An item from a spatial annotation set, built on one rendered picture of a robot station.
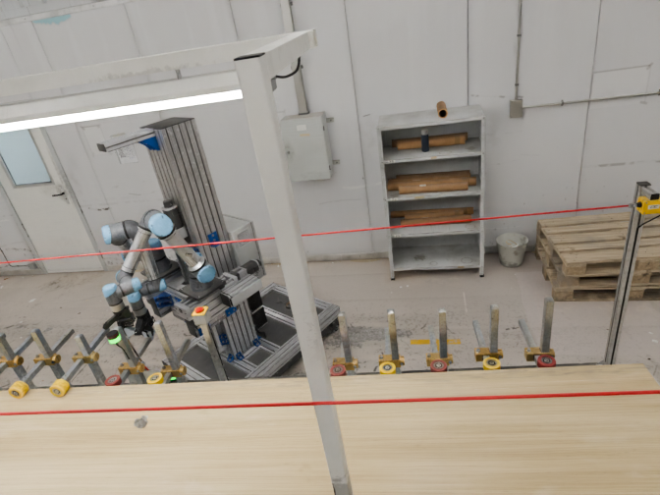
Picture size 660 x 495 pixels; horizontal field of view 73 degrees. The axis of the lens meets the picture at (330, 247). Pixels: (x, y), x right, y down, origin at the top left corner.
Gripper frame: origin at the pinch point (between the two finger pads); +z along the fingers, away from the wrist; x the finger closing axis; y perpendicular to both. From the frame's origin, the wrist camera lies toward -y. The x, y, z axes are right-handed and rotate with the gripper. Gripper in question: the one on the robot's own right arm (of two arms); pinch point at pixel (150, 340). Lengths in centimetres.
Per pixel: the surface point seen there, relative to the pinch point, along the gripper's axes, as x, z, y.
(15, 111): -37, -153, -65
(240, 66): -136, -162, -126
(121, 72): -78, -160, -63
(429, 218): -192, 24, 188
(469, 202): -234, 23, 213
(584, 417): -230, -7, -75
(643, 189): -260, -86, -30
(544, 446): -210, -7, -88
